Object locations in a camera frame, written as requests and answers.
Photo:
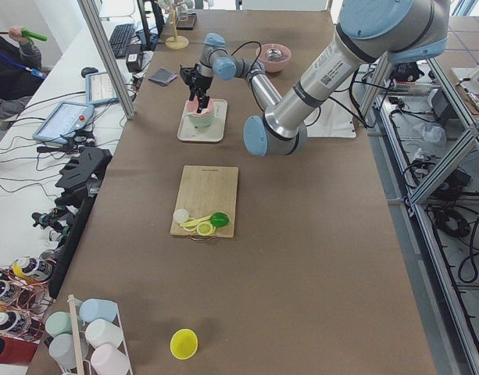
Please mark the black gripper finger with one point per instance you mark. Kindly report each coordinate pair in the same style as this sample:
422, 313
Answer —
192, 94
203, 102

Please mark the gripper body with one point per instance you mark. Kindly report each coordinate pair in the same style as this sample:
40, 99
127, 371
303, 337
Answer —
202, 81

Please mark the small pink bowl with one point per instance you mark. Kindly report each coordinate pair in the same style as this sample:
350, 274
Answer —
193, 109

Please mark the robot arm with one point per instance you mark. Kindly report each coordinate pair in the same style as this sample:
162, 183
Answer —
406, 31
215, 61

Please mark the green bowl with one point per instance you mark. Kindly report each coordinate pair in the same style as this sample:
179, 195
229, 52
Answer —
201, 120

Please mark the large pink ice bowl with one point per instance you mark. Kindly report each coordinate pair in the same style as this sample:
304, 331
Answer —
274, 57

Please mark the grey folded cloth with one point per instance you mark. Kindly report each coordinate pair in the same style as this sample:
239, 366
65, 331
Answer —
162, 77

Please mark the cream rabbit tray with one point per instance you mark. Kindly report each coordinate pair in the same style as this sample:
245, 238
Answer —
212, 134

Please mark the wooden cup tree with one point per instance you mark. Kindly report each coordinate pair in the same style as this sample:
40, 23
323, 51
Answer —
176, 41

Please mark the black keyboard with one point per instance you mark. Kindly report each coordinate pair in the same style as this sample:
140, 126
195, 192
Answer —
120, 39

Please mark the bamboo cutting board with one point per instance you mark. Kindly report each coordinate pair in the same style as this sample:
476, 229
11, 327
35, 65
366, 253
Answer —
205, 190

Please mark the blue teach pendant far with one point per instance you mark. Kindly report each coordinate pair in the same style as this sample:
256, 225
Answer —
99, 89

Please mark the blue teach pendant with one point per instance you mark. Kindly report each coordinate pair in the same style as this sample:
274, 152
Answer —
64, 121
99, 89

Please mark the white onion piece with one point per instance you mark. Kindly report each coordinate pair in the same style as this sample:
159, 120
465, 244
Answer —
180, 216

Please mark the green lime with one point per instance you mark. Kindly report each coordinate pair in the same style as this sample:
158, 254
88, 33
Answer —
219, 219

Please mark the yellow plastic knife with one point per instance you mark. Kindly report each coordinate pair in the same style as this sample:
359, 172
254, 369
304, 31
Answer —
191, 224

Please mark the blue teach pendant near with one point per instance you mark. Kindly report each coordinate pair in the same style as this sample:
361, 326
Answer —
64, 121

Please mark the black tool holder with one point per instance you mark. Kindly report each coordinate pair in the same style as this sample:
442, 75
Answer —
78, 173

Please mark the pastel cup rack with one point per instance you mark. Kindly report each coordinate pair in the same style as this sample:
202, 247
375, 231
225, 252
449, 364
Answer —
88, 338

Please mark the aluminium frame post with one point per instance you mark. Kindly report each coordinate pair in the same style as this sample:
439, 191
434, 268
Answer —
90, 14

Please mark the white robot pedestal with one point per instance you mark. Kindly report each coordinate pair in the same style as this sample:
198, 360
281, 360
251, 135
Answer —
330, 121

